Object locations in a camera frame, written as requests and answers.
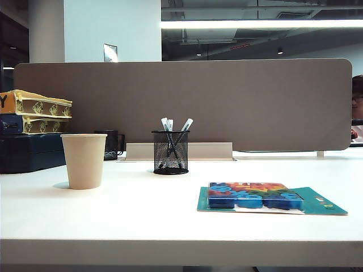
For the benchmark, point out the teal foam letters blister pack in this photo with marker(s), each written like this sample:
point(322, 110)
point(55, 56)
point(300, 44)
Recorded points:
point(255, 198)

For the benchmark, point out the brown fabric desk partition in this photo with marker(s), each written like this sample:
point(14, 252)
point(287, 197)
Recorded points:
point(255, 107)

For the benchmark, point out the dark blue plastic case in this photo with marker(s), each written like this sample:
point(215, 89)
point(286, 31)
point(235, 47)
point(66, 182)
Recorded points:
point(28, 153)

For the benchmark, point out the red ceiling LED sign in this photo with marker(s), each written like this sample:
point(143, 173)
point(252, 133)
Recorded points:
point(240, 46)

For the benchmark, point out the black mug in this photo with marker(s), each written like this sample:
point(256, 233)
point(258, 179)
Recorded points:
point(112, 144)

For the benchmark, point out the white markers in holder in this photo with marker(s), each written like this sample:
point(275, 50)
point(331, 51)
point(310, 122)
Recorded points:
point(187, 124)

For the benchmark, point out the long ceiling light strip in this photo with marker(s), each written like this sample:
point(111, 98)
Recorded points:
point(255, 23)

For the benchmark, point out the blue faced box yellow edge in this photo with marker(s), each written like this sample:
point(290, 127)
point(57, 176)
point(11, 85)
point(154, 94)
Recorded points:
point(34, 124)

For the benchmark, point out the small framed wall sign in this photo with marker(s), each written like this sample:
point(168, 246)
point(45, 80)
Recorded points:
point(110, 52)

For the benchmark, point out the yellow box with letter print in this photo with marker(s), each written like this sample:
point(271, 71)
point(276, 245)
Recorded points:
point(34, 103)

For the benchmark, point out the white partition foot bracket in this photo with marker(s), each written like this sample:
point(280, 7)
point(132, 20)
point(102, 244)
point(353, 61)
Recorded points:
point(320, 153)

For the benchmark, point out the person in pink shirt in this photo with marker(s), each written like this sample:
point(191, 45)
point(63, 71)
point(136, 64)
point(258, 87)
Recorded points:
point(358, 99)

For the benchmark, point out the beige paper cup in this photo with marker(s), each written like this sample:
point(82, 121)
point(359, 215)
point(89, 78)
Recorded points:
point(84, 161)

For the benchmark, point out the black mesh pen holder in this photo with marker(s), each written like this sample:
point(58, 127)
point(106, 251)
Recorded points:
point(161, 156)

